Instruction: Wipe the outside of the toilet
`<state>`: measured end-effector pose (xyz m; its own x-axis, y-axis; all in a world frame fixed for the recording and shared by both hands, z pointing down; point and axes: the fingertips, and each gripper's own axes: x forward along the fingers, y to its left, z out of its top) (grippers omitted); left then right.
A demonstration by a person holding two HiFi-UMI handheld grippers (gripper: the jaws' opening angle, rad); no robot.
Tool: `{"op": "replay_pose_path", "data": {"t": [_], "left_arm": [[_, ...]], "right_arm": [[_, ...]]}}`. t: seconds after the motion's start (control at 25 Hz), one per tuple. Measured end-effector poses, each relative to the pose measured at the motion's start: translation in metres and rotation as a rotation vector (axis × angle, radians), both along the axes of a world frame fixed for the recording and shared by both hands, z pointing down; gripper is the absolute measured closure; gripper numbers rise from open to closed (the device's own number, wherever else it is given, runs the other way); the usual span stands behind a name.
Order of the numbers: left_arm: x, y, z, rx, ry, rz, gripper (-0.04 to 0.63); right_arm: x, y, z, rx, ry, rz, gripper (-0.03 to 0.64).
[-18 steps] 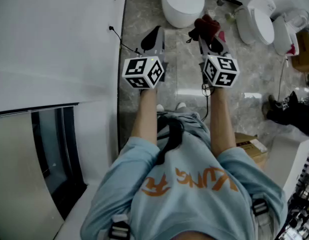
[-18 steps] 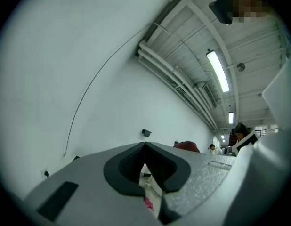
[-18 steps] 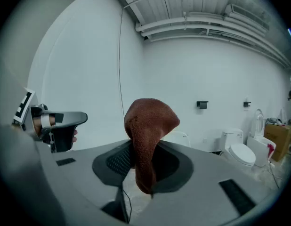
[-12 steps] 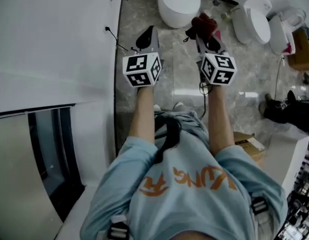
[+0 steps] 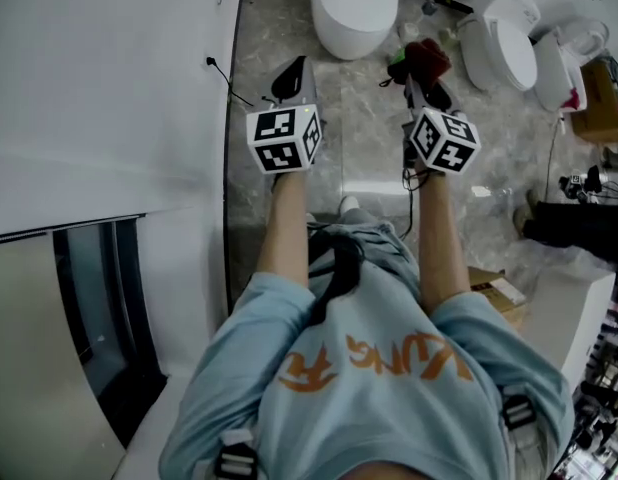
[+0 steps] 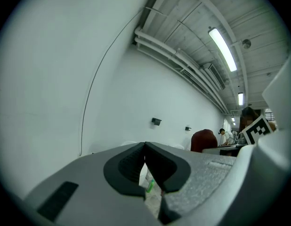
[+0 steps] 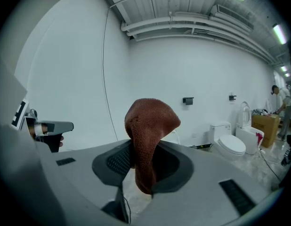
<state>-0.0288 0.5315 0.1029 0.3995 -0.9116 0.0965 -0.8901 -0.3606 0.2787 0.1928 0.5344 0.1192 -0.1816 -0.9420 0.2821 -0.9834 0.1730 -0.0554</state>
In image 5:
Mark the white toilet with open seat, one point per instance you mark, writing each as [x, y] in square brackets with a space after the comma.
[556, 68]

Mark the flat cardboard box with label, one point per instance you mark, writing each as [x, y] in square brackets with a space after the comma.
[496, 290]

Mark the dark red cloth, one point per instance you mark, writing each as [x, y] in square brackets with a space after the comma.
[428, 58]

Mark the person's left forearm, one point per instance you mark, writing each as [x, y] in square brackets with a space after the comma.
[284, 228]

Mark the light blue shirt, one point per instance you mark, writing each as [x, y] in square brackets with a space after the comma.
[369, 383]

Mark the black camera gear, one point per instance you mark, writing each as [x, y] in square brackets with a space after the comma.
[586, 183]

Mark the white toilet with flat lid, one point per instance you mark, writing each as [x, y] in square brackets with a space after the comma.
[499, 48]

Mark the white shoe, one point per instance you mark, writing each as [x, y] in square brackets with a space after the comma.
[349, 203]

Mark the small green object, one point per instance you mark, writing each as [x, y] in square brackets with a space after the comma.
[397, 57]

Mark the dark glass panel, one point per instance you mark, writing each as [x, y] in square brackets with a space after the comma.
[104, 318]

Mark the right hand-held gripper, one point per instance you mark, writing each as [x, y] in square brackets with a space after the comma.
[444, 140]

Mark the white egg-shaped toilet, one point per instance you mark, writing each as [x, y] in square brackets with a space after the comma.
[351, 13]

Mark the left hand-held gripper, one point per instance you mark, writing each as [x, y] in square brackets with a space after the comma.
[284, 140]

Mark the shelf of small goods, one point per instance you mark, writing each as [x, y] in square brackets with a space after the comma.
[606, 398]

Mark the white counter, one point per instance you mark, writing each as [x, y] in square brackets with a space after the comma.
[579, 318]

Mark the large brown cardboard box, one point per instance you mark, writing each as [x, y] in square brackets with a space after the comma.
[601, 108]

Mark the person's right forearm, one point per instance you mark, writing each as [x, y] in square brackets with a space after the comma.
[441, 238]

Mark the grey trousers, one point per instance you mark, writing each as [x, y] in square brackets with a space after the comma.
[381, 248]

